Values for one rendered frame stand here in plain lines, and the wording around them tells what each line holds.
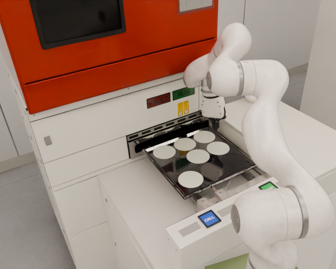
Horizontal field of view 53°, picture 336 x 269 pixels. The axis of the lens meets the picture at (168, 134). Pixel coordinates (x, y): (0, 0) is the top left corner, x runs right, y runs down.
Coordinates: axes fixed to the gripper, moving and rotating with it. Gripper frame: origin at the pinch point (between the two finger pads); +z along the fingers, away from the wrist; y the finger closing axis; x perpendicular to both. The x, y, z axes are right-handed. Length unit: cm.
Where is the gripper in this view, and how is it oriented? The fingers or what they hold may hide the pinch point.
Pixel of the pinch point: (215, 125)
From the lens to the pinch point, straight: 154.1
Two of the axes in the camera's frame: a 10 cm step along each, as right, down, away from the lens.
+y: 8.5, 1.2, -5.1
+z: 1.7, 8.6, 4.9
